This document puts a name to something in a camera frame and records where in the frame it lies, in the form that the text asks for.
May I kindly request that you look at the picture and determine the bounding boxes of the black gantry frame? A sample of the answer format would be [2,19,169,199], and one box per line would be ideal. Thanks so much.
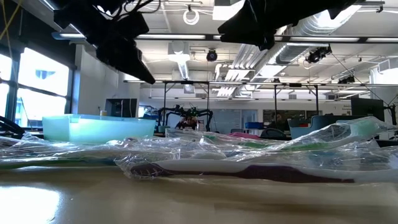
[161,80,321,125]

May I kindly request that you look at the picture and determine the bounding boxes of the magenta microfibre cloth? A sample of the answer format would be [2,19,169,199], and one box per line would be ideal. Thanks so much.
[228,131,261,140]

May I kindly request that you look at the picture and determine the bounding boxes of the white ceiling louvre panels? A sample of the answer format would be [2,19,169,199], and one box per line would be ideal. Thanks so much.
[214,43,280,98]

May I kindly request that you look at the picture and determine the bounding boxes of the black curved cable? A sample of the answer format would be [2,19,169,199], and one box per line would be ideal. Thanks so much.
[0,115,25,140]

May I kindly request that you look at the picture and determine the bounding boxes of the light teal translucent tray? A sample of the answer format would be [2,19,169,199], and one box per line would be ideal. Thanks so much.
[42,114,156,144]

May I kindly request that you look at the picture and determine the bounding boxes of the blue storage crate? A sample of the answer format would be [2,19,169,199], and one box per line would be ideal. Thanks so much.
[244,121,264,130]

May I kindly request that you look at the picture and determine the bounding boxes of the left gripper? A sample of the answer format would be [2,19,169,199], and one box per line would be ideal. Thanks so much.
[52,11,156,85]

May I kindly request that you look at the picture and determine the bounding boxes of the ceiling light strip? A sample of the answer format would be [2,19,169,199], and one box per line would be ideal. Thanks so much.
[51,32,398,44]

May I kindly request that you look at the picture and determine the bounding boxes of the dark computer monitor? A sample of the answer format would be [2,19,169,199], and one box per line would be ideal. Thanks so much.
[104,98,139,118]
[350,97,386,122]

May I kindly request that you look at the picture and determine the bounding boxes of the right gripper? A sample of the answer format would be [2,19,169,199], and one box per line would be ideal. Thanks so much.
[216,0,359,51]

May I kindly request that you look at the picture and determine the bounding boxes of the black ceiling camera rig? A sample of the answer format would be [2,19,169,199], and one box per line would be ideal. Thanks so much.
[305,45,333,65]

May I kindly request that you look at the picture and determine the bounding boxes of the person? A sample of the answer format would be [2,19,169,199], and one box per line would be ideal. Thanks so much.
[175,114,200,131]
[269,112,292,131]

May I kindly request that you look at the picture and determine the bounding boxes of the white cable coil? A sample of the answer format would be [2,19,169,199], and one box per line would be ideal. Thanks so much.
[182,8,200,26]

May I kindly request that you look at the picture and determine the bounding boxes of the grey-blue plastic bin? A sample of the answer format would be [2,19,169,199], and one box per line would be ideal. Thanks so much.
[287,114,369,140]

